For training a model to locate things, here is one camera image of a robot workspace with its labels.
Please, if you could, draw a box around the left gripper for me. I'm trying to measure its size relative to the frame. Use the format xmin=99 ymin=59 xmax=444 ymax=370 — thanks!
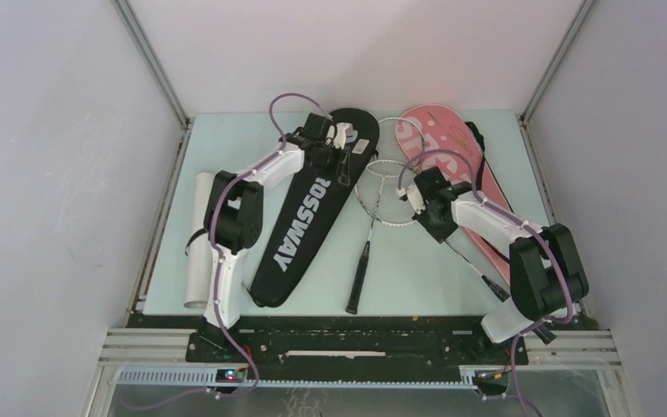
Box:
xmin=311 ymin=142 xmax=351 ymax=187

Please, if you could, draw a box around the black racket bag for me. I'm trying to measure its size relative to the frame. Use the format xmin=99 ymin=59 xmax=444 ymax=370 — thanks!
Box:
xmin=250 ymin=108 xmax=380 ymax=308

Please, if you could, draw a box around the pink sport racket bag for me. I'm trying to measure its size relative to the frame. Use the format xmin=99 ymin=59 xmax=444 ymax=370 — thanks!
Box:
xmin=394 ymin=104 xmax=512 ymax=284

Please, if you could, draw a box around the white shuttlecock tube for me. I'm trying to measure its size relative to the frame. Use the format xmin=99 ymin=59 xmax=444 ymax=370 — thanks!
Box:
xmin=184 ymin=172 xmax=215 ymax=309

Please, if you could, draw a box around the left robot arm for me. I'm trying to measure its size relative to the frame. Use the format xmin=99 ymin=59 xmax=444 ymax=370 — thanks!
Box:
xmin=204 ymin=114 xmax=354 ymax=362

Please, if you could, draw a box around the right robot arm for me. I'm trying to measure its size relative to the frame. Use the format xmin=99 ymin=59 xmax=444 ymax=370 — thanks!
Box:
xmin=399 ymin=168 xmax=589 ymax=363

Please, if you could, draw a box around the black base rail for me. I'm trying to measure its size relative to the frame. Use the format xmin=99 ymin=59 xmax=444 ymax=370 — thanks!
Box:
xmin=132 ymin=313 xmax=559 ymax=387

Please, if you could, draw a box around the right aluminium frame post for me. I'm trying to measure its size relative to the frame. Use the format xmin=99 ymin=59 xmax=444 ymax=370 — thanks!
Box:
xmin=520 ymin=0 xmax=599 ymax=123

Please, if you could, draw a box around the aluminium frame post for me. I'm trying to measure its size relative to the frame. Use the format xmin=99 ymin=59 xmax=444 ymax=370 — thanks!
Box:
xmin=520 ymin=0 xmax=599 ymax=123
xmin=111 ymin=0 xmax=194 ymax=268

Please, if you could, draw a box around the left aluminium frame post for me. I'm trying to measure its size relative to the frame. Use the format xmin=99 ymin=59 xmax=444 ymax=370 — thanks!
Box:
xmin=111 ymin=0 xmax=194 ymax=268

